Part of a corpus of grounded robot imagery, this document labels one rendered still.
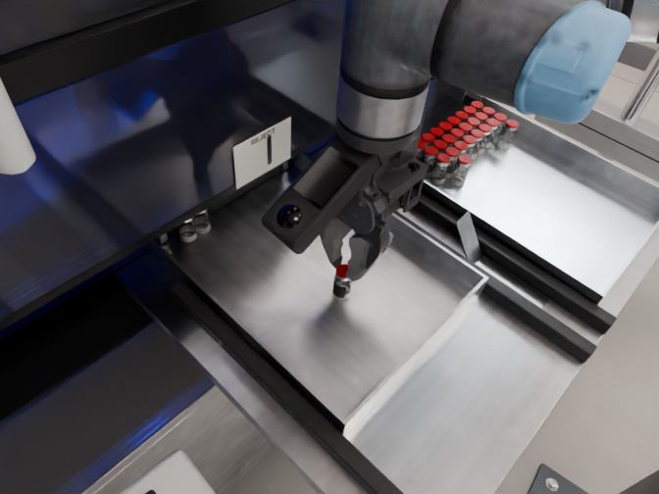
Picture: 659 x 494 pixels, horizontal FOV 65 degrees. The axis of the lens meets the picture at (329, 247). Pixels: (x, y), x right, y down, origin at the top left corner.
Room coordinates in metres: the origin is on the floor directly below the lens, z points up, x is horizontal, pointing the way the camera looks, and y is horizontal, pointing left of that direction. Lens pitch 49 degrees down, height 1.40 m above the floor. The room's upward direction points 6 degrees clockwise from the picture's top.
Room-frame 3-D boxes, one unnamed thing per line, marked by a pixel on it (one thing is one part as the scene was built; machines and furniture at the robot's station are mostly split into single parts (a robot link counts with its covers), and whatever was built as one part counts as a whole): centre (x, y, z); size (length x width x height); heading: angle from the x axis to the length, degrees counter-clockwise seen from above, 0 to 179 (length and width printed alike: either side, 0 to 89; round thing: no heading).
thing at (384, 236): (0.36, -0.04, 1.01); 0.05 x 0.02 x 0.09; 51
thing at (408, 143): (0.40, -0.04, 1.07); 0.09 x 0.08 x 0.12; 141
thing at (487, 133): (0.67, -0.20, 0.90); 0.18 x 0.02 x 0.05; 140
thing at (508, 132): (0.72, -0.27, 0.90); 0.02 x 0.02 x 0.05
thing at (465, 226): (0.43, -0.22, 0.91); 0.14 x 0.03 x 0.06; 51
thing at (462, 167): (0.61, -0.18, 0.90); 0.02 x 0.02 x 0.05
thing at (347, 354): (0.41, 0.02, 0.90); 0.34 x 0.26 x 0.04; 51
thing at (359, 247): (0.38, -0.05, 0.97); 0.06 x 0.03 x 0.09; 141
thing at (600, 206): (0.60, -0.29, 0.90); 0.34 x 0.26 x 0.04; 50
